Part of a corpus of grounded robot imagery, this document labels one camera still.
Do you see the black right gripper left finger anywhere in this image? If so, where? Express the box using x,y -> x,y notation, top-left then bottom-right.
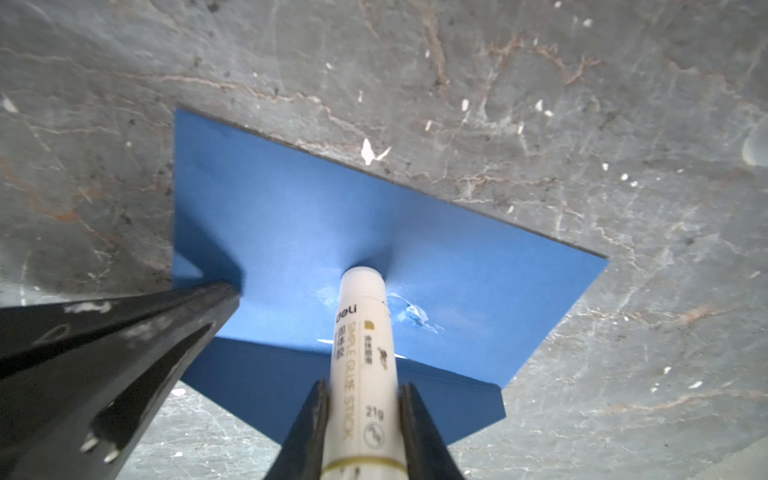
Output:
1,282 -> 239,479

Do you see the blue envelope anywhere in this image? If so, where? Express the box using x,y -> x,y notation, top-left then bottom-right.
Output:
172,109 -> 609,443

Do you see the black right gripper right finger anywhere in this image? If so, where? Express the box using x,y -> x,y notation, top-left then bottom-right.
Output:
399,383 -> 464,480

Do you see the white glue stick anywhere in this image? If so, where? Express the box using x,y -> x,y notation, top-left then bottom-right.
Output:
320,267 -> 408,479

